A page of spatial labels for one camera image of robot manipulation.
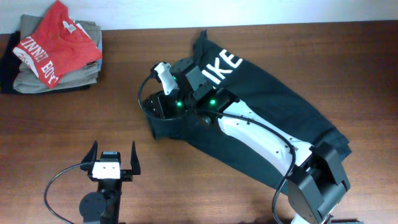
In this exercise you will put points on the folded light blue garment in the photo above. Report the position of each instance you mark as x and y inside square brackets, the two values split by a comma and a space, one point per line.
[99, 59]

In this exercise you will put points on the folded black garment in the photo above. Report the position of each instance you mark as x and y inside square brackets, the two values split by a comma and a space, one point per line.
[10, 67]

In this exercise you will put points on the red printed t-shirt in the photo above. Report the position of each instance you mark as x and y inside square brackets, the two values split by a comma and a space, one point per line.
[58, 46]

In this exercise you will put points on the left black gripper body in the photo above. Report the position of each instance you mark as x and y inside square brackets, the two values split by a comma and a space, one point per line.
[125, 175]

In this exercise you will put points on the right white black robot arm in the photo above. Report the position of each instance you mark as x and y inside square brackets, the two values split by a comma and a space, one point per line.
[239, 114]

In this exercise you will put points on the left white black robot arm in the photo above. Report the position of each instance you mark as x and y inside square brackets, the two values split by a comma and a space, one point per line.
[102, 206]

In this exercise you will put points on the dark green Nike t-shirt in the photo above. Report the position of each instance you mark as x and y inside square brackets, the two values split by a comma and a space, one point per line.
[266, 96]

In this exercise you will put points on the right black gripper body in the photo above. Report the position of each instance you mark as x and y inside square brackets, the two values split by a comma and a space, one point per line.
[169, 102]

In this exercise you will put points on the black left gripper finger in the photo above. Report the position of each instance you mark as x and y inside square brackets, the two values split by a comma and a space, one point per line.
[134, 161]
[88, 161]

